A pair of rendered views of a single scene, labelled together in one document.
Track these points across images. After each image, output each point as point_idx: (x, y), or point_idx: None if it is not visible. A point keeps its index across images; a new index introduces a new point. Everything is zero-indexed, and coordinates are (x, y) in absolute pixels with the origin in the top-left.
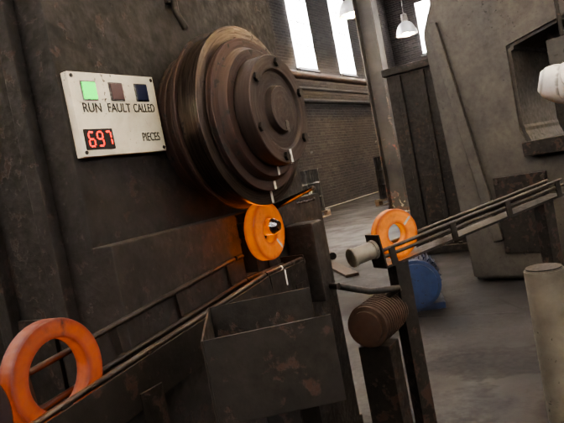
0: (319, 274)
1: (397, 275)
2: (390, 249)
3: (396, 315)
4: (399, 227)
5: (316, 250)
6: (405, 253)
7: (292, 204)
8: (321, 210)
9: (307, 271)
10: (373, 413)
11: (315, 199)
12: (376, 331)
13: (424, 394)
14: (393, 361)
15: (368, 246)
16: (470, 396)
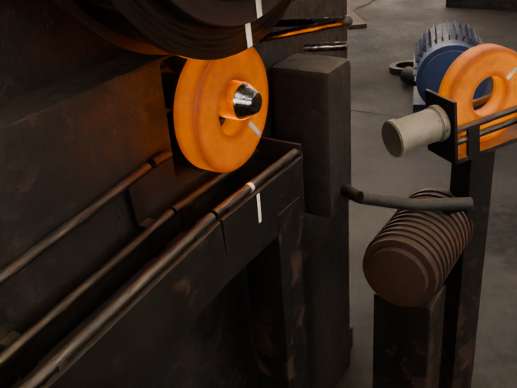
0: (326, 171)
1: (469, 174)
2: (471, 130)
3: (454, 255)
4: (495, 81)
5: (329, 127)
6: (495, 134)
7: (293, 11)
8: (345, 14)
9: (304, 160)
10: (378, 386)
11: (348, 47)
12: (415, 287)
13: (462, 352)
14: (431, 329)
15: (429, 120)
16: (515, 307)
